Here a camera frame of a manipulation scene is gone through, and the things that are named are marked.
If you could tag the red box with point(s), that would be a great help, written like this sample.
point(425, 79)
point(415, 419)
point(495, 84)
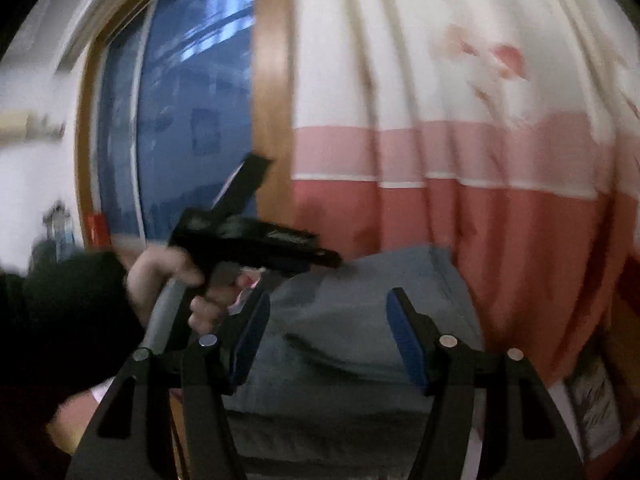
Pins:
point(97, 230)

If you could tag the beige air conditioner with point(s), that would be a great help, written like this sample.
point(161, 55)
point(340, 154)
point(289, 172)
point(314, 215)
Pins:
point(30, 127)

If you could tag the person's left forearm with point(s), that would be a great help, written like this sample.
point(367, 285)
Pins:
point(65, 320)

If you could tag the sliding glass window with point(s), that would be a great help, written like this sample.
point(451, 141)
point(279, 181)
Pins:
point(190, 85)

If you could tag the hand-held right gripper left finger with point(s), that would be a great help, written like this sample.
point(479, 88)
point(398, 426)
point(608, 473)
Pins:
point(250, 340)

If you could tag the blue denim garment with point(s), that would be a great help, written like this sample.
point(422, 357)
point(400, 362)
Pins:
point(340, 320)

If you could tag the cream and pink curtain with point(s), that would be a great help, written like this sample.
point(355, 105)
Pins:
point(450, 160)

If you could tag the person's left hand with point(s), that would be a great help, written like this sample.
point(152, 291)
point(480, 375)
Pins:
point(157, 270)

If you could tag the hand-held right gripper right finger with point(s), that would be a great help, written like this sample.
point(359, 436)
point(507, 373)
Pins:
point(405, 342)

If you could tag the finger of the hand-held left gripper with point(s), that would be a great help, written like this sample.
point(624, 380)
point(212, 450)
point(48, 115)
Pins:
point(322, 259)
point(245, 180)

